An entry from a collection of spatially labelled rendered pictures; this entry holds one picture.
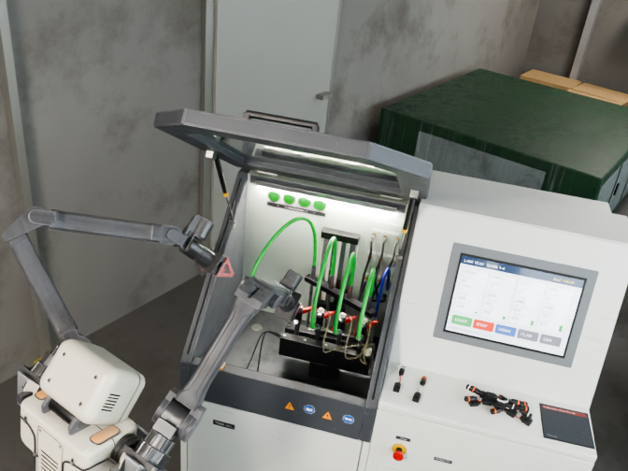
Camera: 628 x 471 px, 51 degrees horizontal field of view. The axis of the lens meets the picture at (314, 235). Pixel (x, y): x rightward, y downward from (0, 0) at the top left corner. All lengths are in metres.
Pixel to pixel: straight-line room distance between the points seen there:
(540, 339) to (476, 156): 3.03
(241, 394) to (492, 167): 3.32
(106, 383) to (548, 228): 1.42
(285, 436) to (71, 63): 1.96
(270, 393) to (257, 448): 0.28
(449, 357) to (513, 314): 0.27
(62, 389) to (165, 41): 2.32
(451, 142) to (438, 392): 3.22
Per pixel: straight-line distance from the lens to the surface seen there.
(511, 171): 5.15
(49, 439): 1.83
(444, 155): 5.34
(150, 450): 1.72
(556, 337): 2.37
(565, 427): 2.38
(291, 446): 2.48
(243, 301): 1.67
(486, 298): 2.30
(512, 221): 2.24
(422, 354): 2.39
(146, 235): 2.00
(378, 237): 2.50
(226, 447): 2.58
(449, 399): 2.32
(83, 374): 1.74
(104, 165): 3.62
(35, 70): 3.25
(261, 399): 2.36
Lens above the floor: 2.51
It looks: 30 degrees down
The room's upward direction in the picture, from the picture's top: 6 degrees clockwise
